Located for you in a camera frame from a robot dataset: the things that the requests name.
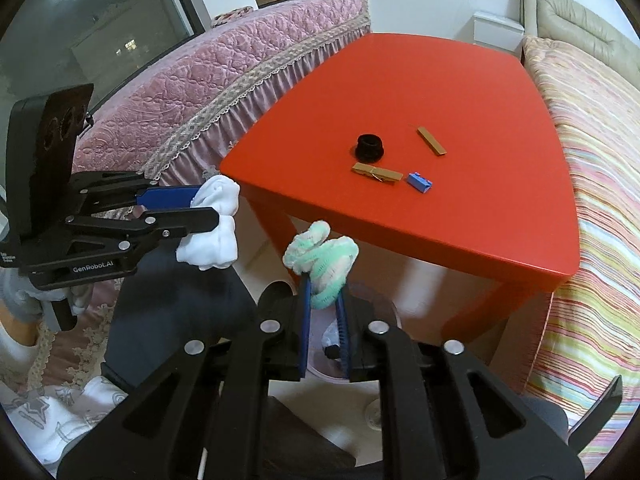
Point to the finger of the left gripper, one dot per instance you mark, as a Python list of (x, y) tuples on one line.
[(150, 227), (167, 196)]

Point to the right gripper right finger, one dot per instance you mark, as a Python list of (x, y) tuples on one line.
[(446, 416)]

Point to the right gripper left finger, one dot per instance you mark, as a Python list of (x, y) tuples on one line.
[(200, 414)]

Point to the green pink fuzzy wad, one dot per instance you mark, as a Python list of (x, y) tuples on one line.
[(327, 261)]

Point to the black bottle cap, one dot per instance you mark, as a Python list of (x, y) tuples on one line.
[(369, 148)]

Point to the blue plastic clip piece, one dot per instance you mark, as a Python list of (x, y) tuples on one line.
[(418, 182)]

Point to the pink trash bin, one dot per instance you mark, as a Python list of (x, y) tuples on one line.
[(339, 347)]

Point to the gloved left hand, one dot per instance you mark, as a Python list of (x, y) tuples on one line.
[(59, 308)]

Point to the pink quilted bed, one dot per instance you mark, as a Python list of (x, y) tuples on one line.
[(182, 116)]

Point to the striped bedspread bed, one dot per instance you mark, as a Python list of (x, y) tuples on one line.
[(592, 327)]

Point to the dark window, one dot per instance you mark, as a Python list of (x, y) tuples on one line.
[(52, 44)]

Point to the wooden clothespin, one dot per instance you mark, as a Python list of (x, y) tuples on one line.
[(377, 173)]

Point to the red table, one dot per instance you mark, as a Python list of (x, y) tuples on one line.
[(501, 205)]

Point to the flat wooden stick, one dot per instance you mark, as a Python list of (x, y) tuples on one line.
[(432, 142)]

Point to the white nightstand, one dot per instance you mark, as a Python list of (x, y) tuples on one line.
[(497, 32)]

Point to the beige padded headboard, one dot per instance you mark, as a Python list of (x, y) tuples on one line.
[(569, 21)]

